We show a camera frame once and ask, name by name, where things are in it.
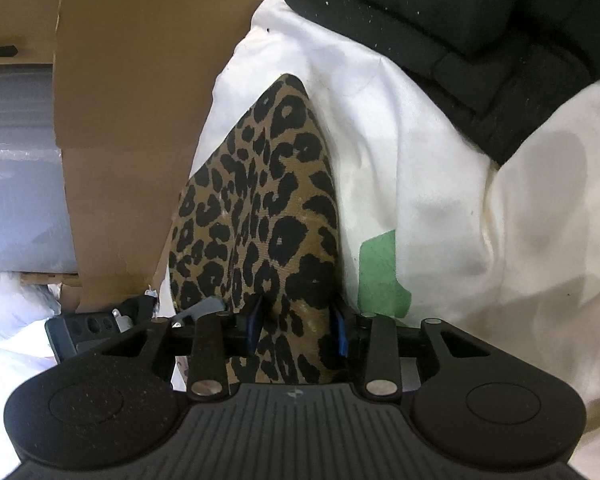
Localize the white patterned bed sheet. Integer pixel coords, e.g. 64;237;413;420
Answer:
151;0;600;480

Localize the leopard print garment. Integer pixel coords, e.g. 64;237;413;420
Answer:
168;74;343;385

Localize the grey metal cabinet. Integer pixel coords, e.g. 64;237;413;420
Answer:
0;66;78;273

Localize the black fabric cushion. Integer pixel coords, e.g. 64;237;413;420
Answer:
284;0;600;162

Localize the brown cardboard sheet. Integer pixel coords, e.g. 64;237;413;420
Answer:
0;0;263;312

